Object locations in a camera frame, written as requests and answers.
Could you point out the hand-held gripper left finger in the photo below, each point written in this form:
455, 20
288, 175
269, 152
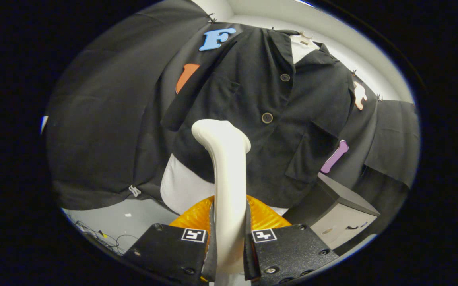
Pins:
165, 254

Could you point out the white plastic hanger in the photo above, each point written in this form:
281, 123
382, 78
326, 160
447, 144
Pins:
304, 39

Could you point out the black backdrop cloth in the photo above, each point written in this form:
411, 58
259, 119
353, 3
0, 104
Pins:
101, 131

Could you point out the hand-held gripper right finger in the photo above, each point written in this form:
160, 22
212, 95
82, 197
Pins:
288, 254

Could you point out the grey cabinet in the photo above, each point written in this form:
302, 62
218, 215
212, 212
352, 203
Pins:
344, 226

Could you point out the small white cloth tag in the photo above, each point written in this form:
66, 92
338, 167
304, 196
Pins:
134, 191

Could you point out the white garment steamer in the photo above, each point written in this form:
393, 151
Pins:
229, 171

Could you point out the black suit jacket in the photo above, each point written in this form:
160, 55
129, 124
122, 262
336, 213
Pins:
253, 159

